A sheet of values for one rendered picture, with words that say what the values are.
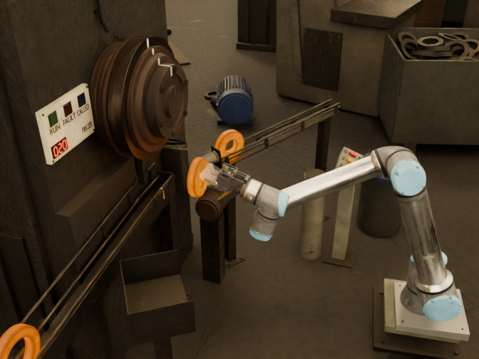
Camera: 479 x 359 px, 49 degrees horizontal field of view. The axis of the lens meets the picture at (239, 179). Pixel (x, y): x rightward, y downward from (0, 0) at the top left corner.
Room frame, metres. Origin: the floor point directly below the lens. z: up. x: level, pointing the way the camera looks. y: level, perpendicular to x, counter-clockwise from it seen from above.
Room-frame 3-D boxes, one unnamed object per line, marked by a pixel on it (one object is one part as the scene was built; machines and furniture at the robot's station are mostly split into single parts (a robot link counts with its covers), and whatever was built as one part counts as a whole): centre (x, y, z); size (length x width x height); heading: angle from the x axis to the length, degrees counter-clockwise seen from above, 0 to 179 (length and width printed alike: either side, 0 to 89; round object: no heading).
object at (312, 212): (2.30, -0.39, 0.26); 0.12 x 0.12 x 0.52
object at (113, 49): (1.90, 0.43, 1.11); 0.47 x 0.10 x 0.47; 161
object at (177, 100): (1.84, 0.26, 1.11); 0.28 x 0.06 x 0.28; 161
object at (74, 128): (1.58, 0.57, 1.15); 0.26 x 0.02 x 0.18; 161
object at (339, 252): (2.28, -0.56, 0.31); 0.24 x 0.16 x 0.62; 161
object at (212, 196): (2.14, 0.12, 0.27); 0.22 x 0.13 x 0.53; 161
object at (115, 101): (1.87, 0.36, 1.11); 0.47 x 0.06 x 0.47; 161
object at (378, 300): (1.77, -0.84, 0.04); 0.40 x 0.40 x 0.08; 77
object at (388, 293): (1.77, -0.84, 0.10); 0.32 x 0.32 x 0.04; 77
